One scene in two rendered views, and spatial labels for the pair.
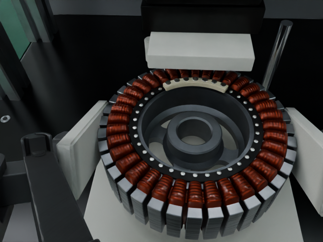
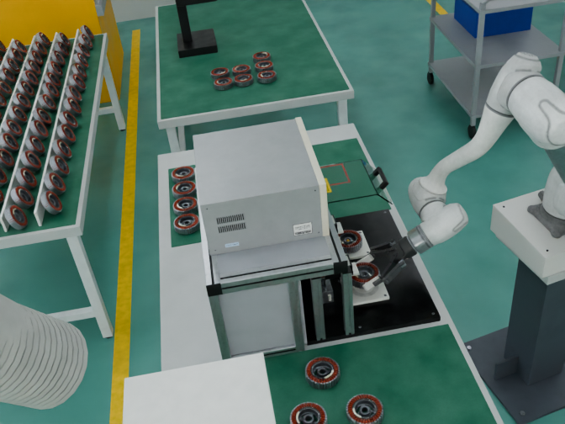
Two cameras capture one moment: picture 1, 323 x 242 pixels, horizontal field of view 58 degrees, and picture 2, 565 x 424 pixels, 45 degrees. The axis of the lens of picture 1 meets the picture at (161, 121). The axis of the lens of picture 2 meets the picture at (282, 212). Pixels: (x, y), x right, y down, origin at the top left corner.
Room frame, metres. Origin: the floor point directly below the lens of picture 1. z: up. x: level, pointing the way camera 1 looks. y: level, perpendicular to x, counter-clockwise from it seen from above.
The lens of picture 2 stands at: (0.71, 1.68, 2.50)
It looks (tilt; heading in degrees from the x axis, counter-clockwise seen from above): 37 degrees down; 259
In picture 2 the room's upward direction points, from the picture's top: 7 degrees counter-clockwise
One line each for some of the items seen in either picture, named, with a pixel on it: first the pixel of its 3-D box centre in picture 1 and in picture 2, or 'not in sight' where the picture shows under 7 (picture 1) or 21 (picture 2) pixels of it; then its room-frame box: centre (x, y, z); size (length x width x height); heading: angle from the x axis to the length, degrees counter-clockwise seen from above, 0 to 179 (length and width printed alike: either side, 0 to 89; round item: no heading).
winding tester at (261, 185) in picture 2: not in sight; (257, 182); (0.41, -0.19, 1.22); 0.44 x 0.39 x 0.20; 84
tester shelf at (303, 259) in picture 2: not in sight; (263, 214); (0.41, -0.17, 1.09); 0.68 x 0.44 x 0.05; 84
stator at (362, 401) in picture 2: not in sight; (365, 411); (0.29, 0.48, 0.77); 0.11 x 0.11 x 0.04
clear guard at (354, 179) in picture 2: not in sight; (341, 187); (0.08, -0.30, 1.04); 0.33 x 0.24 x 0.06; 174
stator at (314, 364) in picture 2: not in sight; (322, 373); (0.37, 0.30, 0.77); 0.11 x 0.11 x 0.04
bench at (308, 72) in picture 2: not in sight; (245, 92); (0.04, -2.52, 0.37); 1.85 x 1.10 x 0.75; 84
